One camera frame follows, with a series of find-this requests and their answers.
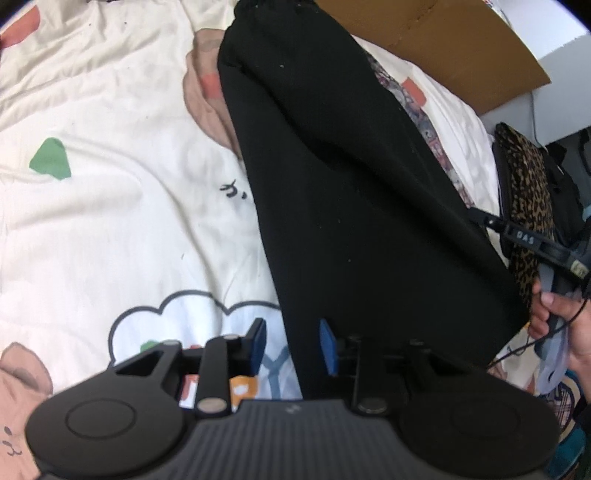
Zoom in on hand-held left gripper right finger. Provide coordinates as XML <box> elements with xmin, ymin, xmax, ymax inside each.
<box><xmin>318</xmin><ymin>318</ymin><xmax>463</xmax><ymax>415</ymax></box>

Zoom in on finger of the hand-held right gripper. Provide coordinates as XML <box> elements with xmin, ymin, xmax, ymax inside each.
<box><xmin>468</xmin><ymin>207</ymin><xmax>509</xmax><ymax>236</ymax></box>

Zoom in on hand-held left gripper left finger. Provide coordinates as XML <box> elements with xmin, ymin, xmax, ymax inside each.
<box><xmin>113</xmin><ymin>318</ymin><xmax>269</xmax><ymax>415</ymax></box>

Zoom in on black pants with patterned trim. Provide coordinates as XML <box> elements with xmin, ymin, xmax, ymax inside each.
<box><xmin>217</xmin><ymin>0</ymin><xmax>529</xmax><ymax>400</ymax></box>

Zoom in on person's right hand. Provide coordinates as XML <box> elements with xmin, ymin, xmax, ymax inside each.
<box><xmin>527</xmin><ymin>278</ymin><xmax>591</xmax><ymax>374</ymax></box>

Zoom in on leopard print cloth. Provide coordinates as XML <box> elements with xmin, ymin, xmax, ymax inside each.
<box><xmin>494</xmin><ymin>122</ymin><xmax>557</xmax><ymax>305</ymax></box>

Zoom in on black bag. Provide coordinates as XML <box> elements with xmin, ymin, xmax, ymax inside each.
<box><xmin>492</xmin><ymin>138</ymin><xmax>588</xmax><ymax>261</ymax></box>

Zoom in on colourful patterned cloth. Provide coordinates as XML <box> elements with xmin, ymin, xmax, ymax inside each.
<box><xmin>536</xmin><ymin>369</ymin><xmax>591</xmax><ymax>480</ymax></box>

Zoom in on brown cardboard sheet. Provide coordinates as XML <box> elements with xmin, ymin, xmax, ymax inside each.
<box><xmin>314</xmin><ymin>0</ymin><xmax>552</xmax><ymax>116</ymax></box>

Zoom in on white printed blanket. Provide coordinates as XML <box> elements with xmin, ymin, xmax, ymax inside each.
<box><xmin>0</xmin><ymin>0</ymin><xmax>546</xmax><ymax>480</ymax></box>

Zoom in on black cable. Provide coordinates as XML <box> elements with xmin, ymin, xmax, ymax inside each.
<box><xmin>493</xmin><ymin>295</ymin><xmax>591</xmax><ymax>367</ymax></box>

